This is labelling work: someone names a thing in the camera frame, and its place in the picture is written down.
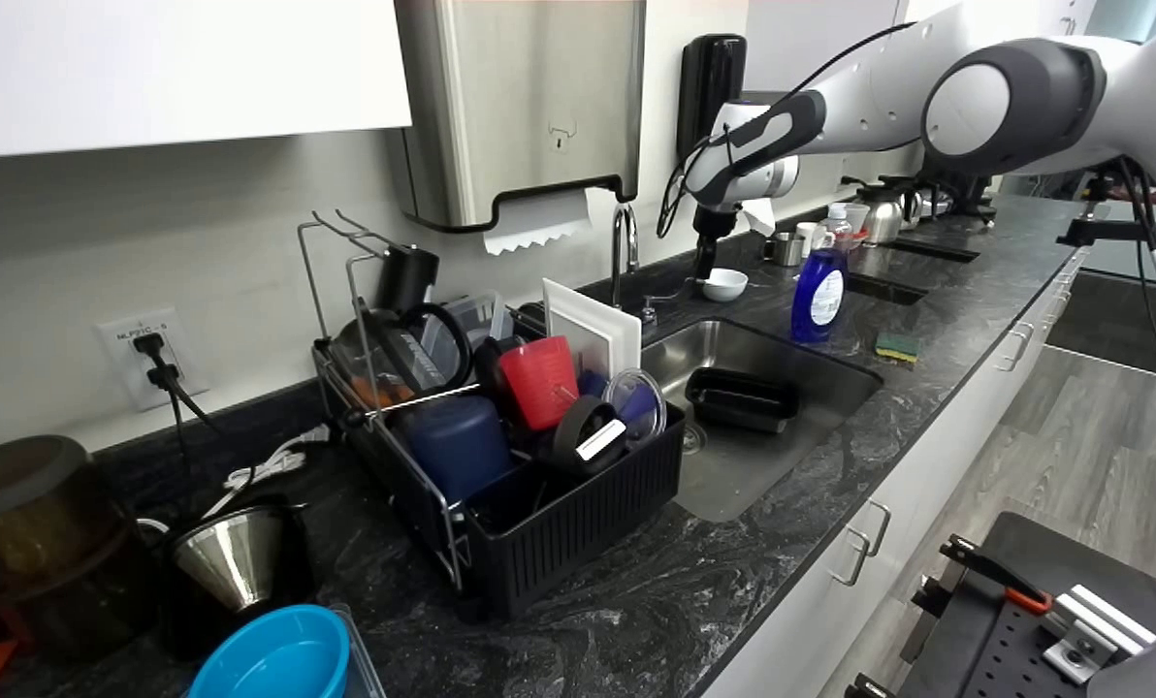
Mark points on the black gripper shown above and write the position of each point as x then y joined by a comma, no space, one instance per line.
716,221

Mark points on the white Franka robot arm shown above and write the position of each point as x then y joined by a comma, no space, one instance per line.
864,92

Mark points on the small white bowl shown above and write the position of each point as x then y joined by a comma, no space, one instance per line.
724,286

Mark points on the chrome gooseneck faucet spout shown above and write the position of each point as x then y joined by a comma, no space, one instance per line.
628,257

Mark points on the blue dish soap bottle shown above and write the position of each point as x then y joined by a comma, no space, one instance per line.
822,295

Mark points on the white rectangular plate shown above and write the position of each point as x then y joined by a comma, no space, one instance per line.
590,331

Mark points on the black plastic food tray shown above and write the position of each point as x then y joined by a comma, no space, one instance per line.
739,401

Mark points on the clear glass with blue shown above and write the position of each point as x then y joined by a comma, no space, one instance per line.
639,403

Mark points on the white paper towel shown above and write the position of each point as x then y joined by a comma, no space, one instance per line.
541,221

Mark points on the black counter mat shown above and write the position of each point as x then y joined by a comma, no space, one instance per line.
889,289

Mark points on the green yellow sponge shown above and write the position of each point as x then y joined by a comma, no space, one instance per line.
898,350

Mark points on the red plastic cup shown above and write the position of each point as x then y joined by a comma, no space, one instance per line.
539,382

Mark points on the black roll with white label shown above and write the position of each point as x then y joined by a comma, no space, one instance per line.
590,435

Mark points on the stainless steel sink basin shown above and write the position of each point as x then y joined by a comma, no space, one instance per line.
735,470

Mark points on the steel paper towel dispenser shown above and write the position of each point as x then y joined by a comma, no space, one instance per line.
523,92

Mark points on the black coffee maker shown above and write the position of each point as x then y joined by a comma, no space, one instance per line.
969,195

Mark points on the black cup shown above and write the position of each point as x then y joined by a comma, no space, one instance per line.
408,278

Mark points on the black dish rack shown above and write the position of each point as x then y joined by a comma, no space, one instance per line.
579,527

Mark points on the dark blue pot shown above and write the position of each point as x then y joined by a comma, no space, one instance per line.
456,447

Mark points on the clear glass bowl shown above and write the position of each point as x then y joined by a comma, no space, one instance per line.
407,350

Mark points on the white base cabinet row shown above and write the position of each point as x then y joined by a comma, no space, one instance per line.
915,507

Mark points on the black tool platform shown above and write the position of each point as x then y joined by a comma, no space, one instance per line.
1058,645

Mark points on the steel cone coffee dripper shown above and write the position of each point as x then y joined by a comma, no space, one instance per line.
232,557

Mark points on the light blue bowl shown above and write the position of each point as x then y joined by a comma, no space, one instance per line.
275,659

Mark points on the brown round container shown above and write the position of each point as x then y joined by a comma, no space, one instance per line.
28,509

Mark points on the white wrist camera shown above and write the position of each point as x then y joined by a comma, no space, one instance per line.
760,213

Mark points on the black wall soap dispenser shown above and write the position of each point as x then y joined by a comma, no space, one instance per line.
707,80

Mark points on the white wall cabinet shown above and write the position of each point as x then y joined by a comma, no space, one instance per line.
811,26
175,63

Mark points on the black camera stand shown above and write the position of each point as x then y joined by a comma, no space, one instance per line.
1122,233

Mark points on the white wall outlet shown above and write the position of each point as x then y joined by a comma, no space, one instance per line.
127,371

